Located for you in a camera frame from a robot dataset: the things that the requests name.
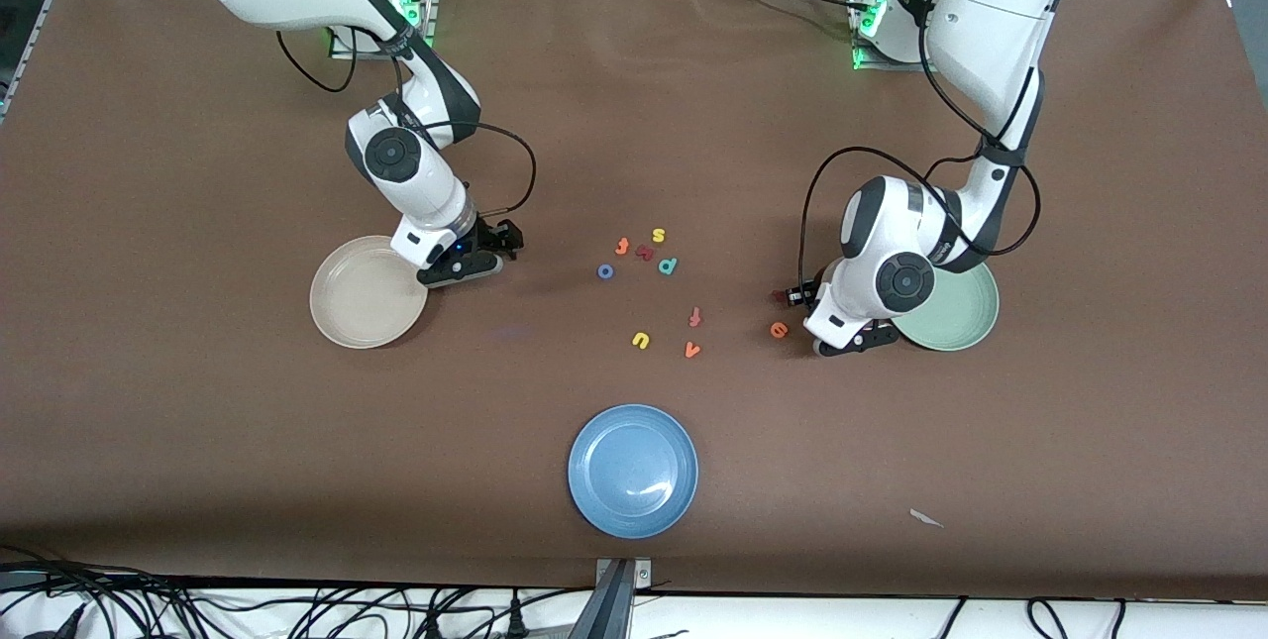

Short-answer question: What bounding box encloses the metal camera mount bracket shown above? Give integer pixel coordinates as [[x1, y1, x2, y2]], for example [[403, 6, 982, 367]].
[[570, 558, 653, 639]]

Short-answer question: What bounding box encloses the beige brown plate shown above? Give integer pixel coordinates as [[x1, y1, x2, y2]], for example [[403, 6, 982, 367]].
[[309, 235, 430, 351]]

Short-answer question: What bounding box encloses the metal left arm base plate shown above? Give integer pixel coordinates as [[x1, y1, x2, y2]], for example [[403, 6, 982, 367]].
[[852, 0, 958, 74]]

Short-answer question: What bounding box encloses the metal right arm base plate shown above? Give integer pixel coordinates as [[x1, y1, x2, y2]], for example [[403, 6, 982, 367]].
[[330, 0, 439, 61]]

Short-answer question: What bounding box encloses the blue plate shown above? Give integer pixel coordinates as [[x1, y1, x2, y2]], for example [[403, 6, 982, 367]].
[[568, 404, 699, 540]]

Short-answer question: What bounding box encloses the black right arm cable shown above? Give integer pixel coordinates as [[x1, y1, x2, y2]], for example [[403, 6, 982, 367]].
[[275, 25, 539, 226]]

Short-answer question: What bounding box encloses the brown table cover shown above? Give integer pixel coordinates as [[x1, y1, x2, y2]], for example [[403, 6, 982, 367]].
[[0, 0, 1268, 602]]

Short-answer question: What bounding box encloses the green plate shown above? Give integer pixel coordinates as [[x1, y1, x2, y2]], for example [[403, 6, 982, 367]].
[[895, 261, 1001, 353]]

